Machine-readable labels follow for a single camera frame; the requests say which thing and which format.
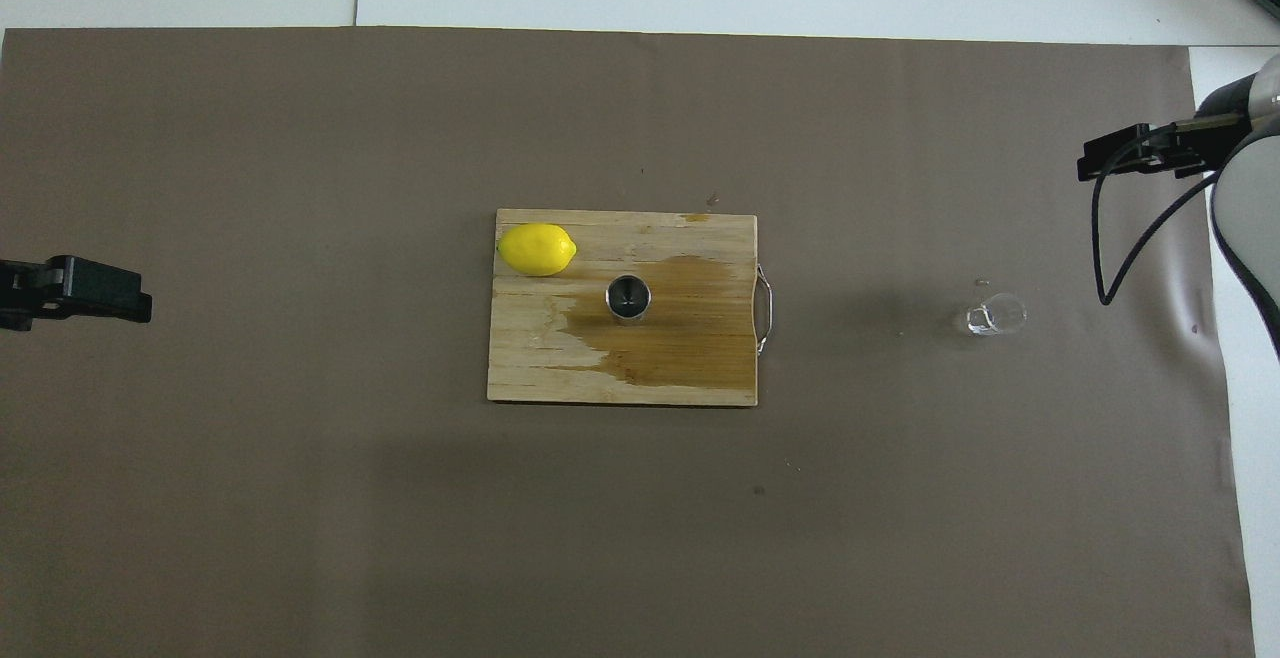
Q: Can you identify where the yellow lemon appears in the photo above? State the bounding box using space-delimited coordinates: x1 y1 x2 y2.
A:
497 223 579 277

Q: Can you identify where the steel double jigger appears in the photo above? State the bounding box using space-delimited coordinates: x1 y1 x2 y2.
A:
606 275 654 325

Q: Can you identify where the small clear glass cup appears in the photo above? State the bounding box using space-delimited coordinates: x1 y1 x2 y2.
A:
965 292 1029 337

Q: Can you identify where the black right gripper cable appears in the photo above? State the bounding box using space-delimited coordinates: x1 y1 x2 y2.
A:
1091 126 1251 307

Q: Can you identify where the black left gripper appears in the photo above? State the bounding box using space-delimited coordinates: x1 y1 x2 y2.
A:
0 255 153 332

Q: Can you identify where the brown paper table mat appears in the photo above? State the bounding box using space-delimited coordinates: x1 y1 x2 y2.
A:
0 26 1256 658

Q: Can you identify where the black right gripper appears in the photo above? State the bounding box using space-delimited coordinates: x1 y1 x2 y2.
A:
1077 113 1253 182

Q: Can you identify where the wooden cutting board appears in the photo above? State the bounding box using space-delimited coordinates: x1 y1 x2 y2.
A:
487 208 776 407

